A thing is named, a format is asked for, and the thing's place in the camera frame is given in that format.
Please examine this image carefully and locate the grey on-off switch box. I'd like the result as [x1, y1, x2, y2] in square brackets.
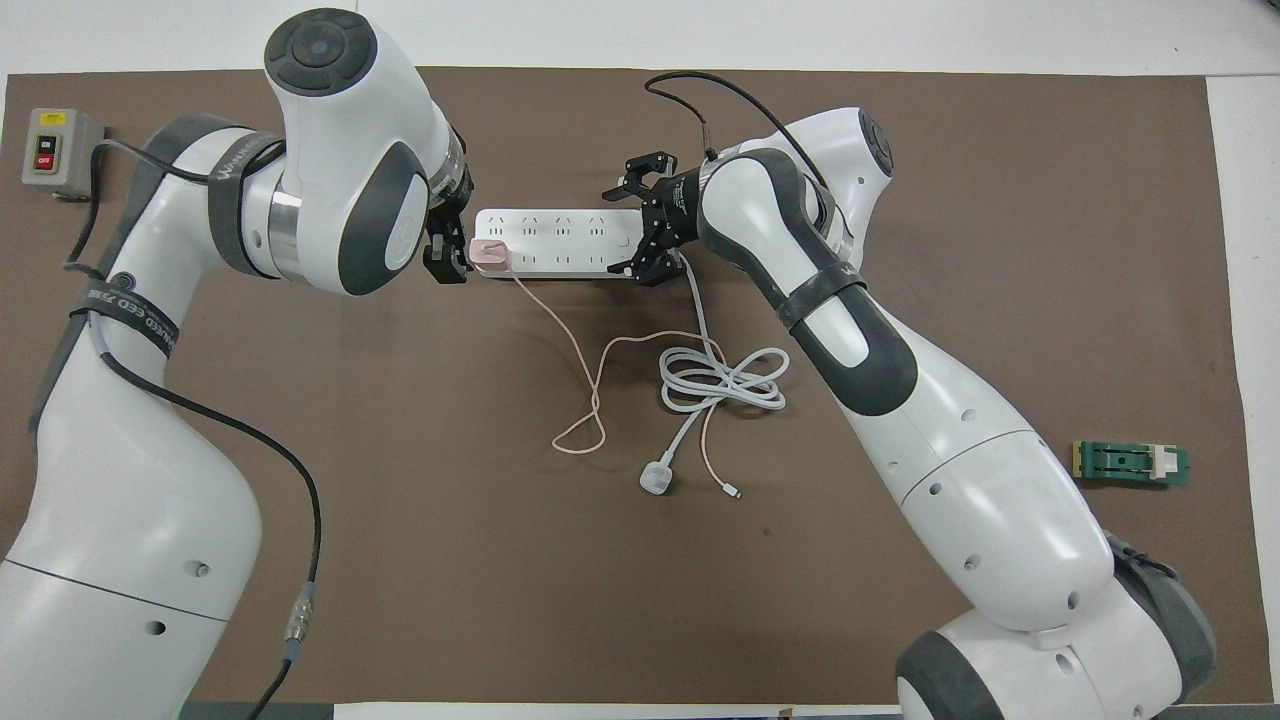
[21, 106, 107, 202]

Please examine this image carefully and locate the white power strip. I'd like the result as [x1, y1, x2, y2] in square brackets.
[474, 207, 648, 281]

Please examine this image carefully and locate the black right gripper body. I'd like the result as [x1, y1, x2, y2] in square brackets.
[642, 168, 708, 251]

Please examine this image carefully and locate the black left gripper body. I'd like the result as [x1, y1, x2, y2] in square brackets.
[430, 165, 474, 213]

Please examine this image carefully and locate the brown table mat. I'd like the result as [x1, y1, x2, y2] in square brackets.
[0, 66, 1273, 706]

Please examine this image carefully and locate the white power cord with plug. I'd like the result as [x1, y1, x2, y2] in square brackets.
[640, 250, 791, 497]

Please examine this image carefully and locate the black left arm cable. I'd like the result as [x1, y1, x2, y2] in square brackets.
[62, 138, 324, 720]

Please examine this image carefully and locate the pink charging cable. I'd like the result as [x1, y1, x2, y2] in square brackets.
[504, 262, 744, 500]

